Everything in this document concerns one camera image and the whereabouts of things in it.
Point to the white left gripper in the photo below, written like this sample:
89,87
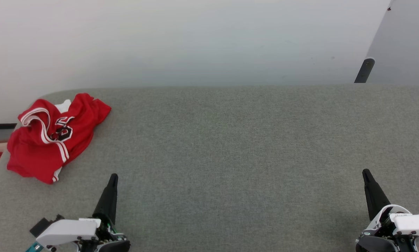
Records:
69,231

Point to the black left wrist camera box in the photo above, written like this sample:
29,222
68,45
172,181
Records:
41,225

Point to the red basketball jersey white sleeves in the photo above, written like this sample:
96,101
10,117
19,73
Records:
37,154

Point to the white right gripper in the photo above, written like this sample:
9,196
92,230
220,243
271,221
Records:
412,224

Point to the grey door panel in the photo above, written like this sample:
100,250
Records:
405,42

